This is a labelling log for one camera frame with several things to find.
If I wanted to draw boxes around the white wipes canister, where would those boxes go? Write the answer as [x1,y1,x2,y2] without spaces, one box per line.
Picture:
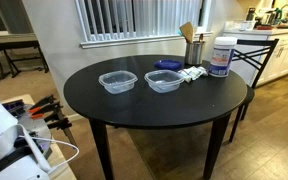
[208,36,238,78]

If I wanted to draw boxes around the white cable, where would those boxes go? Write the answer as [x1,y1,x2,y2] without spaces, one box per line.
[18,134,80,168]

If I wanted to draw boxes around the black bottle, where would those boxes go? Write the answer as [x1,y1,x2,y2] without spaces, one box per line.
[245,6,257,22]

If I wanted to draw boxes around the round black table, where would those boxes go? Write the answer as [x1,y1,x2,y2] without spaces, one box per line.
[63,54,248,180]

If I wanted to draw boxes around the white window sill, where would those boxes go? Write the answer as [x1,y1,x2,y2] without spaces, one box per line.
[79,31,214,50]

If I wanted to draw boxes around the grey metal base plate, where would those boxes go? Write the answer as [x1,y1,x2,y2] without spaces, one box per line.
[16,104,54,158]

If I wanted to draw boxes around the white window blinds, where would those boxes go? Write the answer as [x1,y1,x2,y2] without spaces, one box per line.
[75,0,205,43]

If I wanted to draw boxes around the white kitchen counter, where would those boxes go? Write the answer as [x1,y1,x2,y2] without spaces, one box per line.
[222,25,288,88]

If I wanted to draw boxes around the silver kettle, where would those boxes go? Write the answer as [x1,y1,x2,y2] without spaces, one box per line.
[260,9,278,26]

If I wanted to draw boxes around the metal utensil cup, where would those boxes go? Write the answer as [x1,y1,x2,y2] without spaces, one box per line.
[184,40,206,66]

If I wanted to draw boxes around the dark mounting bracket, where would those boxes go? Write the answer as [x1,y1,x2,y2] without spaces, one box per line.
[2,100,26,117]

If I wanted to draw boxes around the clear food container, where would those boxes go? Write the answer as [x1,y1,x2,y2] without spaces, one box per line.
[238,19,257,32]

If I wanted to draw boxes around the crumpled white cloth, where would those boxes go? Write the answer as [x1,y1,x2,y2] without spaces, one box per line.
[177,65,209,84]

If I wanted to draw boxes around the dark bench table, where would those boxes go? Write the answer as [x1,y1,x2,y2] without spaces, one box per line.
[0,32,50,80]

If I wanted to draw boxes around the clear plastic bowl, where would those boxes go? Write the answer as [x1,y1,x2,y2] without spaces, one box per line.
[98,69,139,95]
[143,69,185,94]

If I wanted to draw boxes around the kitchen faucet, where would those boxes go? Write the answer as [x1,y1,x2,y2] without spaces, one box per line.
[278,3,288,21]

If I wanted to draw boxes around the wooden spatula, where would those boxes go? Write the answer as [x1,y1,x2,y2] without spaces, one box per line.
[178,21,196,44]

